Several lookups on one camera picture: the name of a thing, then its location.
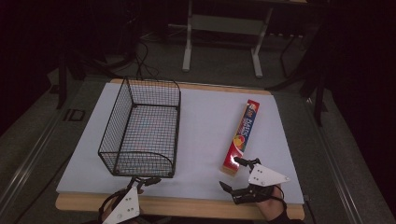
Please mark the person's right hand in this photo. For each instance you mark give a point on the person's right hand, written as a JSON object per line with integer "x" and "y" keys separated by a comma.
{"x": 271, "y": 207}

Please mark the white paper table mat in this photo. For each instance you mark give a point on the white paper table mat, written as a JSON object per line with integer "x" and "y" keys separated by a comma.
{"x": 205, "y": 124}

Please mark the person's left hand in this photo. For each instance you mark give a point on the person's left hand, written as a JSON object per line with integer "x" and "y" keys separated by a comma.
{"x": 108, "y": 214}

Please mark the metal floor rail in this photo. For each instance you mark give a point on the metal floor rail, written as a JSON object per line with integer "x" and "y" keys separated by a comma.
{"x": 28, "y": 161}
{"x": 336, "y": 161}

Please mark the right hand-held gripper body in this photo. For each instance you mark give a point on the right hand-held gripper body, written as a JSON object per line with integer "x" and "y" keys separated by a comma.
{"x": 264, "y": 177}

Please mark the red blue plastic wrap box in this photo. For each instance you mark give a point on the red blue plastic wrap box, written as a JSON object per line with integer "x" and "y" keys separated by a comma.
{"x": 242, "y": 134}

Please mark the black metal stand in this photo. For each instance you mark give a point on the black metal stand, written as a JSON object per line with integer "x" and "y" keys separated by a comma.
{"x": 311, "y": 81}
{"x": 67, "y": 77}

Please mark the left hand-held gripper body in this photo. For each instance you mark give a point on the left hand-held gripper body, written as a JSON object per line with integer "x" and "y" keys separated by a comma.
{"x": 124, "y": 207}

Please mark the black floor bracket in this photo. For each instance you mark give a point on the black floor bracket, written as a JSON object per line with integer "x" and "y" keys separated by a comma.
{"x": 74, "y": 115}

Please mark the white metal table frame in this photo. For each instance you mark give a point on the white metal table frame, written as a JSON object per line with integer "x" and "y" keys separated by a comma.
{"x": 224, "y": 25}

